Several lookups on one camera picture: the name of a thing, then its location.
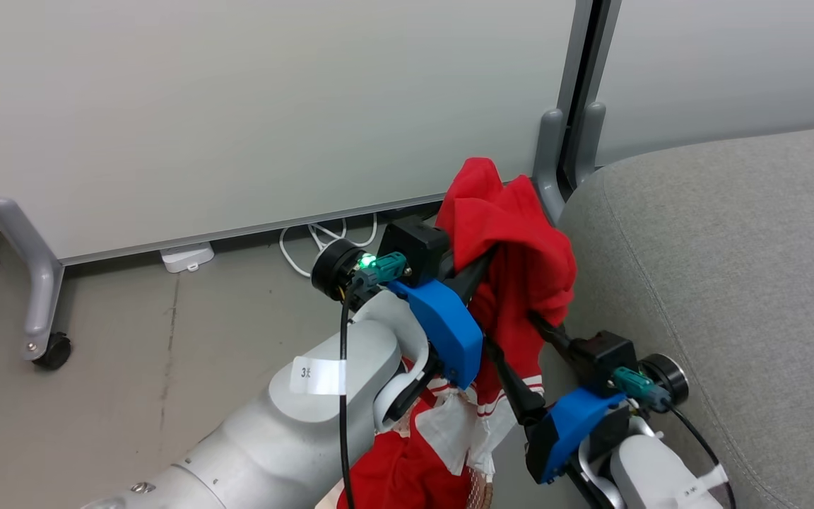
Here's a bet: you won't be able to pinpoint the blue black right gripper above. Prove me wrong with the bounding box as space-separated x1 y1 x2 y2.
483 310 691 486

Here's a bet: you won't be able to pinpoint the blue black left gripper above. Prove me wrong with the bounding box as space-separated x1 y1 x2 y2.
311 239 501 391

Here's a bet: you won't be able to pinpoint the red shorts with white lining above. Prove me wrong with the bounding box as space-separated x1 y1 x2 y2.
414 157 579 476

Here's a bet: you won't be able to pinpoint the red shorts with white stripe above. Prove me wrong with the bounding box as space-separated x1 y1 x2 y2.
336 357 475 509

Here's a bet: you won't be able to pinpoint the white perforated laundry basket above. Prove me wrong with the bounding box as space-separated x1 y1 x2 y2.
315 463 498 509

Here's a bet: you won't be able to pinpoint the grey curved partition leg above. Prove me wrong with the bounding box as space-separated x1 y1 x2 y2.
574 101 608 189
532 107 567 225

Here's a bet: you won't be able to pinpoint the grey fabric sofa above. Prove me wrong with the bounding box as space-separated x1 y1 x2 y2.
540 124 814 509

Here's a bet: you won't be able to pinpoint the white power adapter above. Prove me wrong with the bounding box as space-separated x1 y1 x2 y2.
159 242 216 274

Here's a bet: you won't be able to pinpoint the wide white partition panel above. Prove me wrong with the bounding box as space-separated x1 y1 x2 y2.
0 0 595 268

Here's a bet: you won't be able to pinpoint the narrow white partition panel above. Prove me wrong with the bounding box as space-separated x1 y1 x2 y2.
591 0 814 169

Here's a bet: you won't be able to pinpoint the black caster wheel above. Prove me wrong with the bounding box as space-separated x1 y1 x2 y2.
33 332 73 370

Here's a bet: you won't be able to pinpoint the grey partition leg with caster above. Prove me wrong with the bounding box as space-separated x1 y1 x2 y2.
0 196 69 363

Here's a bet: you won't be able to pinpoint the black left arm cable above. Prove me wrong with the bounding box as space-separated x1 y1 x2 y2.
338 252 408 509

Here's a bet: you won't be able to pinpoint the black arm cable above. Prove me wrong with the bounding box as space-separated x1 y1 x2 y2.
610 366 737 509
338 252 408 509

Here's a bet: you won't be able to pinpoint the white floor cable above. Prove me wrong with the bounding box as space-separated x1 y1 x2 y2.
278 212 379 279

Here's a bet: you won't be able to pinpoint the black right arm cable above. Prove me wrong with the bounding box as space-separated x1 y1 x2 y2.
610 366 737 509

